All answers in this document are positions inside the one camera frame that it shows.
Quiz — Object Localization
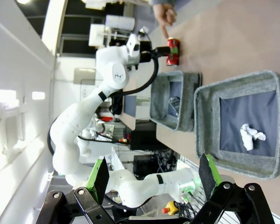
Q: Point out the brown side table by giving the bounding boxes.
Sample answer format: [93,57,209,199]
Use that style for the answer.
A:
[120,77,152,131]

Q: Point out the blue desk mat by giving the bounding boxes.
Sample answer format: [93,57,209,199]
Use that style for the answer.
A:
[125,95,137,117]

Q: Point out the white tissue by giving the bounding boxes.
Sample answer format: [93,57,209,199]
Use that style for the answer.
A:
[239,123,266,152]

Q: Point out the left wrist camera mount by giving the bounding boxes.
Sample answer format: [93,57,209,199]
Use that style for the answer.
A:
[126,26,152,59]

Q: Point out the person's right hand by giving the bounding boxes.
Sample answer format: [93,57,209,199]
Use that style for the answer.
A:
[153,2,177,39]

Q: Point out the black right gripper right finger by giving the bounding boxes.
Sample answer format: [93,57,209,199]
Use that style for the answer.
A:
[190,153,275,224]

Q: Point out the grey fabric basket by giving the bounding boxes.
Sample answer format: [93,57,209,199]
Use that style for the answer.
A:
[149,70,203,132]
[193,70,280,180]

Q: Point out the white cylinder roll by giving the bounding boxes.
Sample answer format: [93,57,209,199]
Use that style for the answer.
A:
[105,14,136,31]

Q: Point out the black backpack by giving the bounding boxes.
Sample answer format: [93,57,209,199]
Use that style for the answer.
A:
[109,94,124,115]

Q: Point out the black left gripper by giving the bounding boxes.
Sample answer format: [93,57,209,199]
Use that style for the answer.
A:
[139,41,179,63]

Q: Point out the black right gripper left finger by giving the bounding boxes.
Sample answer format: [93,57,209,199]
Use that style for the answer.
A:
[36,157,115,224]

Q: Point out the yellow red emergency stop button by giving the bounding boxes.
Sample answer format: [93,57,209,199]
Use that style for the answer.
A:
[161,200,179,215]

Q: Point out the crushed red soda can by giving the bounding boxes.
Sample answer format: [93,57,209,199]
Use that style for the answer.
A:
[166,37,181,67]

